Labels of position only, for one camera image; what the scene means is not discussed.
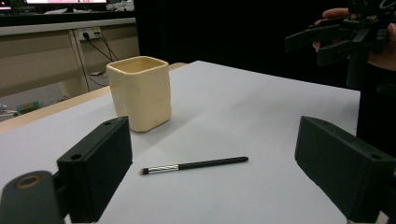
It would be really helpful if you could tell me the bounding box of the beige office desk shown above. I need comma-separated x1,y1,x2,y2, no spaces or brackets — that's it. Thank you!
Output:
0,17,141,98

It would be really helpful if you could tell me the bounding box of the white power strip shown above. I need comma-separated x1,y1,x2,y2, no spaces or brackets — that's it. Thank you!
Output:
78,26,103,42

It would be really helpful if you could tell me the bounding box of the cream square ceramic cup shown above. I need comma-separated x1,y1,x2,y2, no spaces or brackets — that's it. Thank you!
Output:
106,55,173,133

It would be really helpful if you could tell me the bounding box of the black makeup brush silver ferrule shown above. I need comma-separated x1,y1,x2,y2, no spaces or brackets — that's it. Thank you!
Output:
140,156,249,176

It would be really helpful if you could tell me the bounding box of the green packet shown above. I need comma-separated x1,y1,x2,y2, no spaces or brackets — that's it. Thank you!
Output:
16,100,43,116

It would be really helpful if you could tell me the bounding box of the white clutter on desk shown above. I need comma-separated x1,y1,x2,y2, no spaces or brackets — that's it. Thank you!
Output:
106,0,135,12

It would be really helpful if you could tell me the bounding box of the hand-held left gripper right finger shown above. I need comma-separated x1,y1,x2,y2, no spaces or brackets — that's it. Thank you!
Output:
294,116,396,223

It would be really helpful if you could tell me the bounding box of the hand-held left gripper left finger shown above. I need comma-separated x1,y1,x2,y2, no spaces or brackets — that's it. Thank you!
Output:
57,116,134,223

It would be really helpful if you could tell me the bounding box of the black power cable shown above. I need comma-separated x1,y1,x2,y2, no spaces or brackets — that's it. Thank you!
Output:
94,30,120,62
83,32,114,63

